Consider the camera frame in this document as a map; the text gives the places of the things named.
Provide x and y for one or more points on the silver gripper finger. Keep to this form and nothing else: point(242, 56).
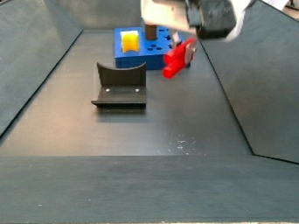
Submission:
point(175, 38)
point(190, 49)

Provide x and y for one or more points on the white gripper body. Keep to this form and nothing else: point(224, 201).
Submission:
point(207, 19)

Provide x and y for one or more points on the red square-circle peg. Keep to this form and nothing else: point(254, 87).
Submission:
point(174, 61)

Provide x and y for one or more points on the black curved fixture stand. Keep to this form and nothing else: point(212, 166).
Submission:
point(122, 86)

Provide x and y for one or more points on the brown cylinder peg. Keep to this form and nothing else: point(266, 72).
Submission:
point(150, 32)

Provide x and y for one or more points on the blue shape-sorter block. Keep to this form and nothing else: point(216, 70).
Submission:
point(151, 49)

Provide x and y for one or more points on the yellow arch block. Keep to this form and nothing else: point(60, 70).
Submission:
point(130, 41)

